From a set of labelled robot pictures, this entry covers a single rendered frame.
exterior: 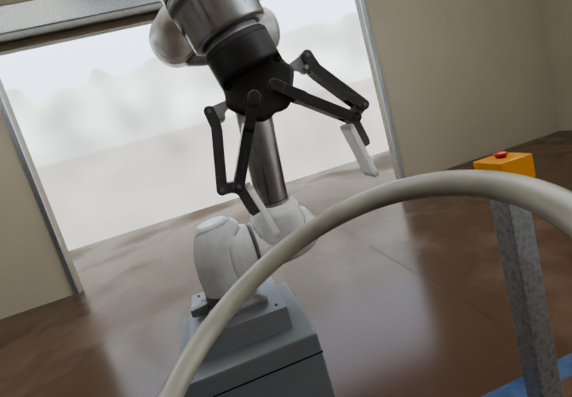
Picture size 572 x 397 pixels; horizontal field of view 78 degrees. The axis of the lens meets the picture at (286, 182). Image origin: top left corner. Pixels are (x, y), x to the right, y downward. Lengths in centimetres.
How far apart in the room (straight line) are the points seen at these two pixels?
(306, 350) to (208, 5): 91
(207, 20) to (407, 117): 554
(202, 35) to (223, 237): 74
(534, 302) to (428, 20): 525
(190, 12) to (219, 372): 89
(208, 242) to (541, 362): 120
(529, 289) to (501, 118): 558
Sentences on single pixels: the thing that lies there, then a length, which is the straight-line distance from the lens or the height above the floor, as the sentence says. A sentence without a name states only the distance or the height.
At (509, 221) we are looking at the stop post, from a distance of 136.
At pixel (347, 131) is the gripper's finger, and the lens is 43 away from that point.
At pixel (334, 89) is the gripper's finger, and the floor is 139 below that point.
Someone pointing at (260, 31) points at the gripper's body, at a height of 147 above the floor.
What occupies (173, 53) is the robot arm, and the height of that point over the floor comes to 158.
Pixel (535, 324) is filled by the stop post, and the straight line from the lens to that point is 154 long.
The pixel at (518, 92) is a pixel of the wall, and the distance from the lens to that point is 716.
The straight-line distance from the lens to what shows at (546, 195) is 36.
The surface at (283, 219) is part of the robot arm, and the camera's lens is 105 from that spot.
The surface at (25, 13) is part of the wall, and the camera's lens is 529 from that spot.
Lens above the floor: 137
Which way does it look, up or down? 9 degrees down
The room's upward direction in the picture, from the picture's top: 16 degrees counter-clockwise
